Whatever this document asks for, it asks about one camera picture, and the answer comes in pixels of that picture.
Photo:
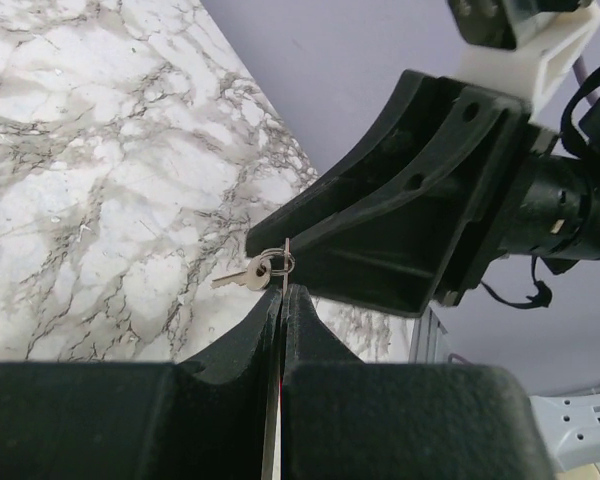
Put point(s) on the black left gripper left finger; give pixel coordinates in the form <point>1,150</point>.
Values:
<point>211,416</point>

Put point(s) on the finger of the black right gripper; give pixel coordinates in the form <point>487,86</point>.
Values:
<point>378,247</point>
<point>422,144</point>

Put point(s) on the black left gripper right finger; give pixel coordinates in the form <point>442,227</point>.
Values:
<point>343,418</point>

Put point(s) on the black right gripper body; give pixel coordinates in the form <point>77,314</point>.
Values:
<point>455,240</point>

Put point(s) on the small silver key bunch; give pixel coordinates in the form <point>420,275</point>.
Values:
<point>270,264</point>

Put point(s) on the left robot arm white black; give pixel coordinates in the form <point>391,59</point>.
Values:
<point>280,391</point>

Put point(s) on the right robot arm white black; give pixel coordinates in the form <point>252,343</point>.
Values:
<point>552,211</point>

